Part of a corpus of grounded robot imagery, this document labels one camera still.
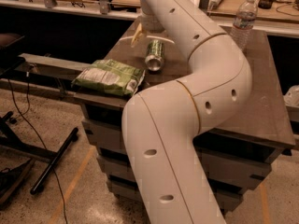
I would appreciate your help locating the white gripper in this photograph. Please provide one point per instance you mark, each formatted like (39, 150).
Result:
(151, 26)

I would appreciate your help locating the green soda can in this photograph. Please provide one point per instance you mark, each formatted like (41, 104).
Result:
(154, 59)

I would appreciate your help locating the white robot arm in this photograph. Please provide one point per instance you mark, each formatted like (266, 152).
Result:
(159, 123)

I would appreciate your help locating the green chip bag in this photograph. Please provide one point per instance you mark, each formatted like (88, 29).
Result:
(111, 77)

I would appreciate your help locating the grey side shelf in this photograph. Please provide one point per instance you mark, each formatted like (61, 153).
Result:
(51, 67)

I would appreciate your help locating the clear plastic water bottle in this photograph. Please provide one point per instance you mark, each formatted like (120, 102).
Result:
(243, 23)

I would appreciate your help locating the black round cup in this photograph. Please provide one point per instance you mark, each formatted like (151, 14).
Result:
(265, 4)

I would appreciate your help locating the grey drawer cabinet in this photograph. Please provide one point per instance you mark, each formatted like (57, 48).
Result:
(236, 156)

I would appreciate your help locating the white plastic bag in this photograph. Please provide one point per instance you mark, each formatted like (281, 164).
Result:
(291, 97)

